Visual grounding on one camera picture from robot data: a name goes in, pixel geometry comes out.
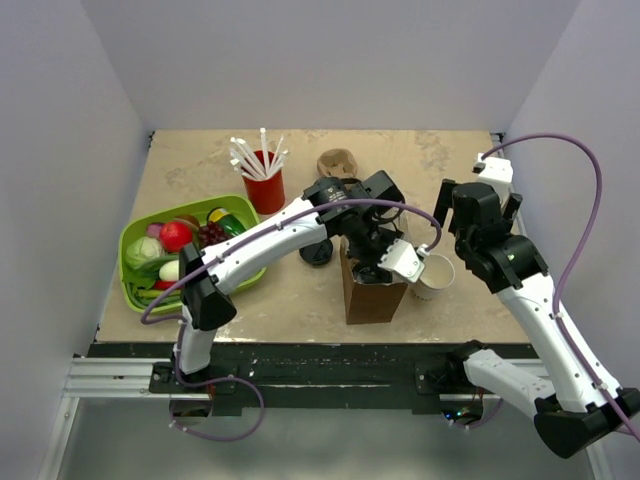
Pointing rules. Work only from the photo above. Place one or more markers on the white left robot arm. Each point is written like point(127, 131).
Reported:
point(206, 297)

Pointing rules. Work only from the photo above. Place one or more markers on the green toy cabbage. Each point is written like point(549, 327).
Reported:
point(144, 254)

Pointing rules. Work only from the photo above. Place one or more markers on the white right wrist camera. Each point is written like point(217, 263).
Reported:
point(496, 172)

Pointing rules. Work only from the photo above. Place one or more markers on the white paper cup stack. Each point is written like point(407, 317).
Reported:
point(437, 276)

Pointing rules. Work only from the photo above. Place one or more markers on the red toy apple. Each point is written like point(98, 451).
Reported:
point(174, 236)

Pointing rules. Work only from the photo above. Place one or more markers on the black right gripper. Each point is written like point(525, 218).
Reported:
point(445, 201)

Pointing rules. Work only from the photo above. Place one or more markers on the black coffee lid on table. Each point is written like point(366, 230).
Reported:
point(317, 254)

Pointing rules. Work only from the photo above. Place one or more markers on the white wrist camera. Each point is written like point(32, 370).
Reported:
point(404, 260)
point(496, 172)

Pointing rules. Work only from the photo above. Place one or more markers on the black coffee lid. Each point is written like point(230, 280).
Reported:
point(317, 254)
point(368, 275)

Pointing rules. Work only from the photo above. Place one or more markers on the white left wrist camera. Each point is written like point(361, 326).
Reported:
point(404, 260)

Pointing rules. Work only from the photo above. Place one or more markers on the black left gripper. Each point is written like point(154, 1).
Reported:
point(372, 261)

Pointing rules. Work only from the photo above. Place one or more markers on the brown paper bag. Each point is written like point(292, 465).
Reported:
point(367, 303)

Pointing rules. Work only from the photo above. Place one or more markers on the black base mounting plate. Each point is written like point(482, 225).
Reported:
point(417, 377)

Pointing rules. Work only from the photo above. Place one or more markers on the white toy radish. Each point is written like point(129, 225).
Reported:
point(170, 271)

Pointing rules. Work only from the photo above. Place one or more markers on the green plastic tray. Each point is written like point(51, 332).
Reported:
point(141, 288)

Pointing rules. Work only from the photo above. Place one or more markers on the red cup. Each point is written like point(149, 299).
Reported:
point(266, 196)

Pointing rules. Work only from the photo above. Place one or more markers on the toy purple grapes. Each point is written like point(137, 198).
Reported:
point(212, 234)

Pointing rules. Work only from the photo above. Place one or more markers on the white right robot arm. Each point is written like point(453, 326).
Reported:
point(579, 402)

